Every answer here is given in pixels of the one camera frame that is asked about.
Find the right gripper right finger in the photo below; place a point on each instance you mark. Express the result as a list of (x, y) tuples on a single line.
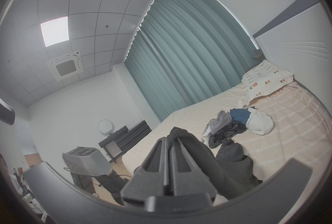
[(189, 178)]

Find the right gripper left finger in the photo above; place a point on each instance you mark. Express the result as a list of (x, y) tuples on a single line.
[(153, 173)]

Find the black T-shirt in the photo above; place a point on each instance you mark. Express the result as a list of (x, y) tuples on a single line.
[(207, 160)]

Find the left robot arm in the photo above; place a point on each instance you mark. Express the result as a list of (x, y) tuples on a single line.
[(85, 160)]

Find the pile of clothes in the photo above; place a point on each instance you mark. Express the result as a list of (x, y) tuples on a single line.
[(225, 129)]

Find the bed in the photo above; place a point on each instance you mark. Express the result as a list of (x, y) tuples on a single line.
[(285, 127)]

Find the blue-green curtain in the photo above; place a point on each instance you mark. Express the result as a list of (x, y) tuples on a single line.
[(150, 75), (194, 36)]

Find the white printed pillow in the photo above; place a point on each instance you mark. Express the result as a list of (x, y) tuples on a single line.
[(264, 80)]

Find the ceiling air conditioner vent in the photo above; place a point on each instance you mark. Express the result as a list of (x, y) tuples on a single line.
[(64, 67)]

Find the grey bedside table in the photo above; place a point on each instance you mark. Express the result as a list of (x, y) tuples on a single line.
[(257, 55)]

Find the square ceiling light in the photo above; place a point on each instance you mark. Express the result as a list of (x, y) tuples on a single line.
[(54, 32)]

